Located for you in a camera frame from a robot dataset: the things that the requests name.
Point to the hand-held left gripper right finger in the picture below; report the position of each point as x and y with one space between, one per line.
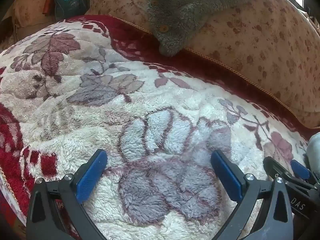
227 177

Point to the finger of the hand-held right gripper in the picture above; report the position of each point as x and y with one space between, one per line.
300 169
271 165

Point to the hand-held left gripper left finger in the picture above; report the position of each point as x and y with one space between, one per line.
91 177

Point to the white red floral fleece blanket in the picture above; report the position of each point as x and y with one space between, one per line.
87 120

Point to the beige floral sofa cushion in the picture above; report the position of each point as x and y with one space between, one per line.
262 55

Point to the grey fleece garment with button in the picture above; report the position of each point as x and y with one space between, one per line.
180 12

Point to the teal bag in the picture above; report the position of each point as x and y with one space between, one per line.
67 2

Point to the beige floral pillow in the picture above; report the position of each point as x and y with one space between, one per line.
27 2

